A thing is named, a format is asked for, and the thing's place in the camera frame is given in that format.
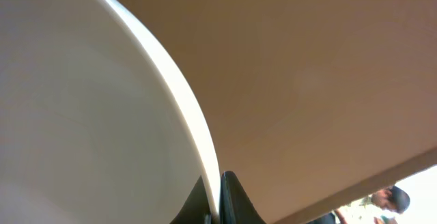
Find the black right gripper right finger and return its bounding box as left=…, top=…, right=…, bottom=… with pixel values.
left=220, top=171, right=266, bottom=224

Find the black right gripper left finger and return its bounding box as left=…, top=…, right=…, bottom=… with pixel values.
left=170, top=177, right=212, bottom=224

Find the person in background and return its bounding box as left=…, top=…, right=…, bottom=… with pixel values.
left=307, top=186, right=410, bottom=224

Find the beige bowl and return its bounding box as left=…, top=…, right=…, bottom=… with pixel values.
left=0, top=0, right=437, bottom=224

